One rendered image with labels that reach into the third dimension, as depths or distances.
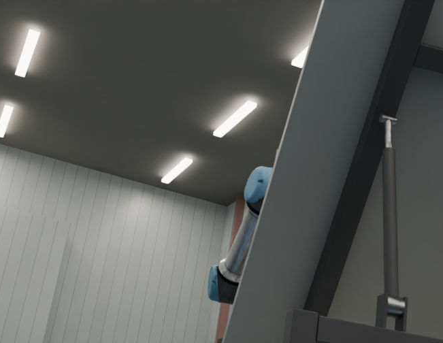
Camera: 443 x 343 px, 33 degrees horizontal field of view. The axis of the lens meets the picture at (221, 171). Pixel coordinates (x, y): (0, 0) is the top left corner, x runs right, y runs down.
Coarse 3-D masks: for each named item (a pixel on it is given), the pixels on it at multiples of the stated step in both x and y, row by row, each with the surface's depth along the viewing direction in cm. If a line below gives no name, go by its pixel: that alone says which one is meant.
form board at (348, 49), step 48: (336, 0) 132; (384, 0) 133; (336, 48) 135; (384, 48) 136; (336, 96) 138; (432, 96) 139; (288, 144) 141; (336, 144) 141; (432, 144) 143; (288, 192) 144; (336, 192) 145; (432, 192) 146; (288, 240) 148; (432, 240) 150; (240, 288) 151; (288, 288) 151; (432, 288) 153; (240, 336) 154; (432, 336) 157
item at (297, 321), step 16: (384, 304) 113; (288, 320) 111; (304, 320) 109; (320, 320) 109; (336, 320) 110; (384, 320) 112; (400, 320) 114; (288, 336) 109; (304, 336) 108; (320, 336) 109; (336, 336) 109; (352, 336) 110; (368, 336) 110; (384, 336) 111; (400, 336) 111; (416, 336) 112
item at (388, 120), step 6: (384, 114) 133; (384, 120) 133; (390, 120) 133; (396, 120) 133; (384, 126) 133; (390, 126) 132; (384, 132) 132; (390, 132) 132; (384, 138) 132; (390, 138) 131; (384, 144) 131; (390, 144) 130
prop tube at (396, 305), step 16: (384, 160) 128; (384, 176) 126; (384, 192) 125; (384, 208) 123; (384, 224) 122; (384, 240) 120; (384, 256) 119; (384, 272) 117; (384, 288) 116; (400, 304) 113
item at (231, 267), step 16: (256, 176) 224; (256, 192) 221; (256, 208) 225; (256, 224) 230; (240, 240) 235; (240, 256) 237; (224, 272) 242; (240, 272) 241; (208, 288) 250; (224, 288) 243
